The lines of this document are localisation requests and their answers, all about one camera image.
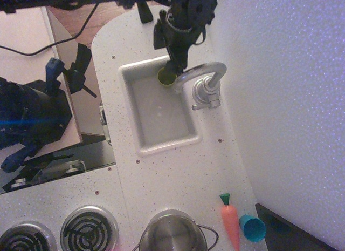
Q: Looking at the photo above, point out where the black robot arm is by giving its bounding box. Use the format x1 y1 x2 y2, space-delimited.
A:
1 0 217 76

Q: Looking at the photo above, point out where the silver faucet base with handle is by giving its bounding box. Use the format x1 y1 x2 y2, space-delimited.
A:
191 76 220 111

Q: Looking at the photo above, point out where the green plastic cup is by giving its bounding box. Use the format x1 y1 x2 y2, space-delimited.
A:
157 67 177 87

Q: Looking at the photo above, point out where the blue clamp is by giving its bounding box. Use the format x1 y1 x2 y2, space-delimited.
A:
45 58 64 96
1 143 42 173

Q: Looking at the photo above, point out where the stainless steel pot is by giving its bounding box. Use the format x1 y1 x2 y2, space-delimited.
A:
134 209 219 251

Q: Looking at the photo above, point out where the blue clamp lower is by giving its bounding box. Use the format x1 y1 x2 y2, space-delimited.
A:
1 143 42 173

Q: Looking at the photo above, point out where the teal plastic cup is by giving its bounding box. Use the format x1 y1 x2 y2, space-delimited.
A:
239 214 266 242

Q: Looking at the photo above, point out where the toy stove burner middle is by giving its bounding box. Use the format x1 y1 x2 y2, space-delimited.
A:
60 205 119 250

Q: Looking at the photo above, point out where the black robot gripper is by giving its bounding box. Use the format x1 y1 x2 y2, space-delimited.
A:
154 0 217 78

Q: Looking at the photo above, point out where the grey sink basin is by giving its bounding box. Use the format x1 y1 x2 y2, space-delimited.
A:
118 56 202 156

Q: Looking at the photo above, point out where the toy stove burner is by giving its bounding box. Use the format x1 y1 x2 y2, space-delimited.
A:
60 205 119 250
1 221 57 251

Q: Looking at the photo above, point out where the blue clamp upper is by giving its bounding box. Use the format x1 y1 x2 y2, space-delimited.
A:
45 58 64 96

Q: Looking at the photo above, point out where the black camera mount equipment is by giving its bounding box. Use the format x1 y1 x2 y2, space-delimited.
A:
1 78 72 149

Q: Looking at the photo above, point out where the orange toy carrot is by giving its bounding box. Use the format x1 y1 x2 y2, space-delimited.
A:
219 193 240 251

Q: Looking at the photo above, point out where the black clamp bracket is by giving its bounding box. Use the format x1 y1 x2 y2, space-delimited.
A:
63 43 97 98

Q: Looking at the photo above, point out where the toy stove burner left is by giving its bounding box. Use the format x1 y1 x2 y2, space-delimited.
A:
1 221 57 251

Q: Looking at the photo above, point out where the black cable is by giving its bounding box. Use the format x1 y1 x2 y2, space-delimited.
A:
0 4 99 57

